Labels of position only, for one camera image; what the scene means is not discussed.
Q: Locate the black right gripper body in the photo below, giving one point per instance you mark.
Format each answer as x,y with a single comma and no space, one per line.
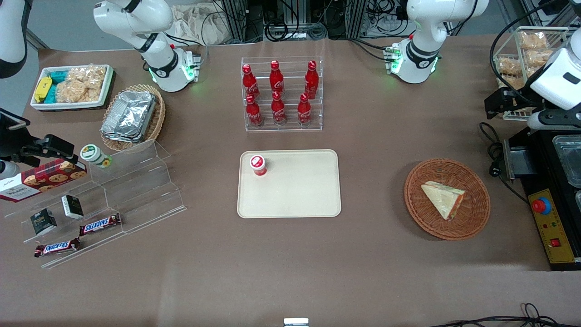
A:
12,141

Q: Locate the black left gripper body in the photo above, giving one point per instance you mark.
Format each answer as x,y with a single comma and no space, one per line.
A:
519,102

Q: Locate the triangular sandwich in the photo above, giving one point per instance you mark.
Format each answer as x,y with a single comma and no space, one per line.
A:
442,197

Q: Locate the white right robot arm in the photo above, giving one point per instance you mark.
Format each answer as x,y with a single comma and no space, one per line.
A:
159,63

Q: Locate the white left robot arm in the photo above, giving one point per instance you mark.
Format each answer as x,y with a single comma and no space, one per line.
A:
422,59

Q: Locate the light wicker basket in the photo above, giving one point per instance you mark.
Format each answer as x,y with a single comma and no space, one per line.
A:
158,120

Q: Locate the brown wicker basket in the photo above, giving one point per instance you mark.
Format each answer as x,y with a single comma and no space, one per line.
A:
472,222

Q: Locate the beige plastic tray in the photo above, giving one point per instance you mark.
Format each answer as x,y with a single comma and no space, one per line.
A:
295,190

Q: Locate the red tartan cookie box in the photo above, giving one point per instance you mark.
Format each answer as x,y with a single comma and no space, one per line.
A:
45,179

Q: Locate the clear bag of fried snacks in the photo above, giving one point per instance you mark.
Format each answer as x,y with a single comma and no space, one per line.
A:
509,66
533,41
540,58
510,82

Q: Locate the white cup with green lid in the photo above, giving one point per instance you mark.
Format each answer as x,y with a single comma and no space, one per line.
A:
93,154

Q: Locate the white rectangular plastic bin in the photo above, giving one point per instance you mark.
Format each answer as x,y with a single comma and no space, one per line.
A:
68,105

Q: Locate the teal snack packet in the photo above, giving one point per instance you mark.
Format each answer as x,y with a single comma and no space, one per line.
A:
53,93

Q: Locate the yellow snack packet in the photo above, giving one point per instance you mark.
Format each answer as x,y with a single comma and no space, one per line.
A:
42,89

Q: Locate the small black carton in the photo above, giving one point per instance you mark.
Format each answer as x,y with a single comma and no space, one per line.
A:
72,206
43,221

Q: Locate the black machine with yellow panel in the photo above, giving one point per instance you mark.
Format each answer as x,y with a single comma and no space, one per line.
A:
540,172

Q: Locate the clear bag of rice crackers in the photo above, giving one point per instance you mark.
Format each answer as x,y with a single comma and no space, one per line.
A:
81,84

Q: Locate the steel pan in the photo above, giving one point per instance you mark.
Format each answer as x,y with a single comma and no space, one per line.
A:
569,159

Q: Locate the stacked aluminium foil containers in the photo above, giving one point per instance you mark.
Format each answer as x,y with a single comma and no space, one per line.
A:
129,116

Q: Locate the Snickers chocolate bar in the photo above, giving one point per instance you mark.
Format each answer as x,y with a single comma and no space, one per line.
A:
100,225
56,247

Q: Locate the clear acrylic stepped shelf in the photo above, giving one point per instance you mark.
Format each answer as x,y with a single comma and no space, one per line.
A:
140,190

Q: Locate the red emergency stop button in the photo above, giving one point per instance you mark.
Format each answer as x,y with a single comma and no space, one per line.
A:
541,206

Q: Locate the red cola bottle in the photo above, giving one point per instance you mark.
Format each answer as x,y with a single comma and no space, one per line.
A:
253,113
311,81
276,79
304,112
278,111
250,84

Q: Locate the beige cloth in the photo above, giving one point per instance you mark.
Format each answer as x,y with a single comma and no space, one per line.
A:
199,25

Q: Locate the red white yogurt cup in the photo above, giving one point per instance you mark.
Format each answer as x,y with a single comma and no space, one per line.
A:
258,165

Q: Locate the clear acrylic bottle rack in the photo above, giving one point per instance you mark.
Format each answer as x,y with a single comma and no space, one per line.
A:
290,128

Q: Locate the small white block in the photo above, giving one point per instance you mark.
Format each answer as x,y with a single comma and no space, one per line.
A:
296,322

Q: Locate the grey metal bracket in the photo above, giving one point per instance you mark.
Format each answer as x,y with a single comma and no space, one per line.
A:
519,161

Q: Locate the aluminium frame post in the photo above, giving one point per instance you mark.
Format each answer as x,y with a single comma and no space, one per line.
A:
359,18
236,20

